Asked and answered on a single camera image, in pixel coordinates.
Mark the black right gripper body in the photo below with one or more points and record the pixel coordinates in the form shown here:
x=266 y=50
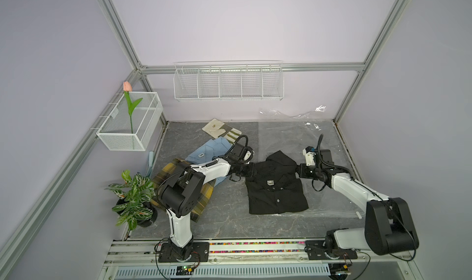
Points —
x=310 y=172

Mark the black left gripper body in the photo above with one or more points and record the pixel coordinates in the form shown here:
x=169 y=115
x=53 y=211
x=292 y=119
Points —
x=244 y=169

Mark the clear plastic vacuum bag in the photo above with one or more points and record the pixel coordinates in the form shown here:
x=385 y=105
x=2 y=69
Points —
x=292 y=134

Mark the black shirt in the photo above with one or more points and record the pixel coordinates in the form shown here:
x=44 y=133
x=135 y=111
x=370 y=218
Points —
x=274 y=188

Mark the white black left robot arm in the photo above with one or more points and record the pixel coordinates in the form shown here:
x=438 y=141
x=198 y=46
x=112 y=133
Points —
x=180 y=192

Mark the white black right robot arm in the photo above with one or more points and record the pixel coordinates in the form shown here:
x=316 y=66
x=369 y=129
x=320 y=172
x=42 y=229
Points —
x=389 y=227

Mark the light blue folded shirt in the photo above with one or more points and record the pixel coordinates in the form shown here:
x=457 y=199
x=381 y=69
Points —
x=209 y=150

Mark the yellow plaid shirt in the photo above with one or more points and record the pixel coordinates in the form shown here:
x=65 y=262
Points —
x=166 y=172

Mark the cream green work glove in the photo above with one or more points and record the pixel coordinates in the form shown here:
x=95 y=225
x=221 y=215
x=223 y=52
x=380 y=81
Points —
x=216 y=129

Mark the green potted plant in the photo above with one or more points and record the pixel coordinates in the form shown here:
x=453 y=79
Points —
x=134 y=206

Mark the pink artificial tulip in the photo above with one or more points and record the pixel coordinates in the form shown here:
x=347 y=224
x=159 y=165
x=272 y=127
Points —
x=131 y=104

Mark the white wire wall shelf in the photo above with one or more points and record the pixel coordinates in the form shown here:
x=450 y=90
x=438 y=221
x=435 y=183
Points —
x=229 y=80

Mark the white wire side basket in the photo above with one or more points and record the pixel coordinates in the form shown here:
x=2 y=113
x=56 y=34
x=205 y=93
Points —
x=115 y=131

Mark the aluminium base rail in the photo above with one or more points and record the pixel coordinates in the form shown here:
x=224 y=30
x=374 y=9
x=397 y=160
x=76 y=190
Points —
x=158 y=253

